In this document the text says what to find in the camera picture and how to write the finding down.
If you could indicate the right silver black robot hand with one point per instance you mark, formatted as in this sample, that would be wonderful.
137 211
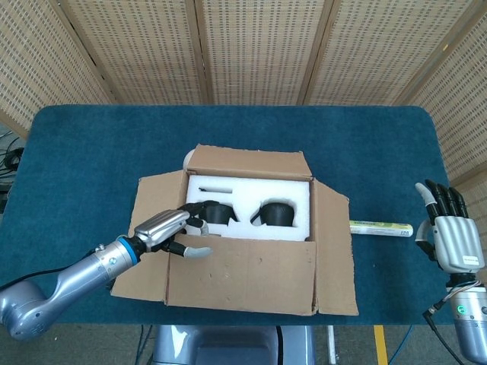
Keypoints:
454 239

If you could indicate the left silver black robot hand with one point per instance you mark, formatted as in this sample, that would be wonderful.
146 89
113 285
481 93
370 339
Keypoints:
160 228

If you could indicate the red cardboard box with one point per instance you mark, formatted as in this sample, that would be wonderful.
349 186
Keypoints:
243 273

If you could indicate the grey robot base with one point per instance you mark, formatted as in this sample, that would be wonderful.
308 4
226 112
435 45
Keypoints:
228 346

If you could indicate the black round part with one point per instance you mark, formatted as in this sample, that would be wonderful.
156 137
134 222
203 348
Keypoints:
275 213
220 213

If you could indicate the beige bowl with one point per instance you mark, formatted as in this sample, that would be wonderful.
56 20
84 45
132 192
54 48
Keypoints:
187 161

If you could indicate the green white paper tube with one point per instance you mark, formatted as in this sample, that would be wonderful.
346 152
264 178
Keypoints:
380 228

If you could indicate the white foam insert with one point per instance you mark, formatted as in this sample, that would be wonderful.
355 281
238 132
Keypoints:
247 190

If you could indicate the metal table leg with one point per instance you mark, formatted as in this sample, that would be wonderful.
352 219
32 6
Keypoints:
332 346

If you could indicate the woven bamboo folding screen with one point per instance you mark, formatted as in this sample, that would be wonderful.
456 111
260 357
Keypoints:
258 49

